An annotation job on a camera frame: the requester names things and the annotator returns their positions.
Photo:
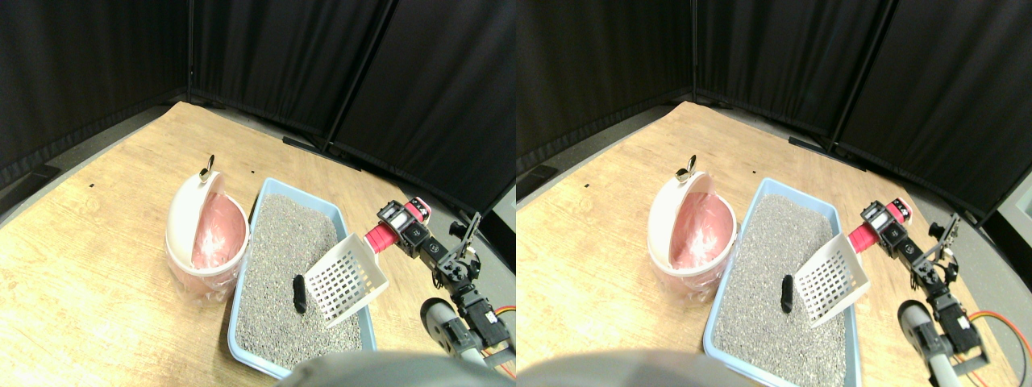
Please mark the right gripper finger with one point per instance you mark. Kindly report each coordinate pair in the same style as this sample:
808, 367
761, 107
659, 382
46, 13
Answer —
395, 218
878, 218

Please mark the black lump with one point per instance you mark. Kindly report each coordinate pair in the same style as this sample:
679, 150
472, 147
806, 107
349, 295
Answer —
299, 294
787, 294

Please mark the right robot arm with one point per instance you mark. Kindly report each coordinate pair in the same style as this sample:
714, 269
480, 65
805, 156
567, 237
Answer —
476, 310
955, 314

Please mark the black curtain stand foot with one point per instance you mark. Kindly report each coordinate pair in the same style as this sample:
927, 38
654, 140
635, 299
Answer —
544, 172
42, 173
302, 143
806, 143

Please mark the white shelf unit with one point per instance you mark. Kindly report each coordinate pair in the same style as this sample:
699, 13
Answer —
1020, 214

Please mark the blue litter tray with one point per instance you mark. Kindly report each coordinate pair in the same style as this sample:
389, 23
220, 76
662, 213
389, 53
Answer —
750, 322
274, 322

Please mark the white bin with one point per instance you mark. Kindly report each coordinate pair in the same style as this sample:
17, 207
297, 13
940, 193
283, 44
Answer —
669, 226
185, 226

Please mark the black bracket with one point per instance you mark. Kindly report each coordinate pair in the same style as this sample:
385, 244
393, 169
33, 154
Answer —
943, 242
466, 242

